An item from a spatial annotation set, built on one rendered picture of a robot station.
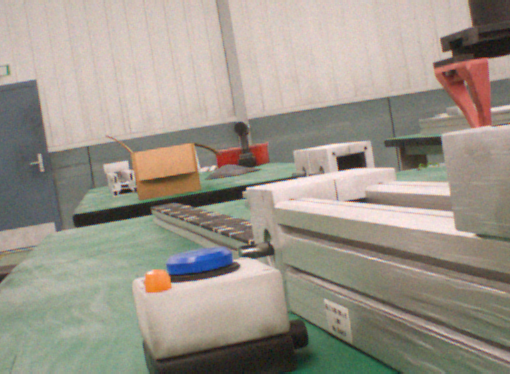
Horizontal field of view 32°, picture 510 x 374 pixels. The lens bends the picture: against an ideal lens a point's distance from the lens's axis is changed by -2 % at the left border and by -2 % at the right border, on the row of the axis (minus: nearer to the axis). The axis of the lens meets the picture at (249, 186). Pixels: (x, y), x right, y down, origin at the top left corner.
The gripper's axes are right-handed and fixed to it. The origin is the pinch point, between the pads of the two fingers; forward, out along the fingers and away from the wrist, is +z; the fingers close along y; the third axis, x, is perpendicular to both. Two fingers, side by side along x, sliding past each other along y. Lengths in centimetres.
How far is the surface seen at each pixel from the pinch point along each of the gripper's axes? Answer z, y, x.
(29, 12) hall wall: -215, -31, 1101
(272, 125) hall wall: -16, 249, 1077
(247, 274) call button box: 4.1, -30.2, -20.3
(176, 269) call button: 3.3, -33.9, -17.9
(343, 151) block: 2, 13, 89
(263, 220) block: 3.1, -24.3, -0.3
